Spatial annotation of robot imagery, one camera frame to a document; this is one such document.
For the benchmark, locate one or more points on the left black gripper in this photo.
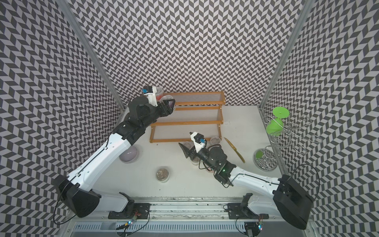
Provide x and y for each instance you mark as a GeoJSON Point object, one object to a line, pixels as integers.
{"type": "Point", "coordinates": [164, 112]}

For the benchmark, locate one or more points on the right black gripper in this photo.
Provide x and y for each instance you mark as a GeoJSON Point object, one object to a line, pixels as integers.
{"type": "Point", "coordinates": [187, 152]}

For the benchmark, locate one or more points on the orange wooden tiered shelf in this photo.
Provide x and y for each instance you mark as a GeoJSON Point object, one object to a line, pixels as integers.
{"type": "Point", "coordinates": [192, 108]}

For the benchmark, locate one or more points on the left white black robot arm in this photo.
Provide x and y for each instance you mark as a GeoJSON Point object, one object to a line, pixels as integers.
{"type": "Point", "coordinates": [76, 189]}

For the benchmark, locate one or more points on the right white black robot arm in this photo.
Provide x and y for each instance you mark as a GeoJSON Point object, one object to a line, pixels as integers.
{"type": "Point", "coordinates": [264, 189]}

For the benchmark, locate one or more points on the clear seed container beige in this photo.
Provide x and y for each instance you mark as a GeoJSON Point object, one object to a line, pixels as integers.
{"type": "Point", "coordinates": [195, 161]}

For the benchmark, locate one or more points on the clear seed container front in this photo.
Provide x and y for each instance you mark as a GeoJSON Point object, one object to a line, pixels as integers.
{"type": "Point", "coordinates": [163, 174]}

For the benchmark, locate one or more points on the lilac stacked bowls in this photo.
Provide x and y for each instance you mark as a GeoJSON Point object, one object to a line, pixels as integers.
{"type": "Point", "coordinates": [130, 155]}

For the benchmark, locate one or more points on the green plastic goblet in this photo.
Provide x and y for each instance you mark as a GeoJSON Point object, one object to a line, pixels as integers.
{"type": "Point", "coordinates": [276, 125]}

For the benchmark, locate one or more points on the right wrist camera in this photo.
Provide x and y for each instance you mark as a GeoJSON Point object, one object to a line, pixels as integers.
{"type": "Point", "coordinates": [198, 140]}

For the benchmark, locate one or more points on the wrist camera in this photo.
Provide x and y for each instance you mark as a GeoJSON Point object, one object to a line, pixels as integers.
{"type": "Point", "coordinates": [198, 140]}
{"type": "Point", "coordinates": [150, 93]}

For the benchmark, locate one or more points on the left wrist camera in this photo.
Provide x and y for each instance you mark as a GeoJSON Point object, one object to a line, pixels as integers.
{"type": "Point", "coordinates": [150, 93]}

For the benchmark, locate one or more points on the aluminium front rail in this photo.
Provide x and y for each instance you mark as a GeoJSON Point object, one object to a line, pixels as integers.
{"type": "Point", "coordinates": [189, 209]}

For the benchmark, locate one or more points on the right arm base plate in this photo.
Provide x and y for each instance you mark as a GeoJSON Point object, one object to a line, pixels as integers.
{"type": "Point", "coordinates": [241, 210]}

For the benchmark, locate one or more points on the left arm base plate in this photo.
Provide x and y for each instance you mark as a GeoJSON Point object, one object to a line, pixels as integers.
{"type": "Point", "coordinates": [132, 209]}

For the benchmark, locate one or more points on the silver wire cup rack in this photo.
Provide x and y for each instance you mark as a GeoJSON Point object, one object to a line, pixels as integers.
{"type": "Point", "coordinates": [267, 158]}

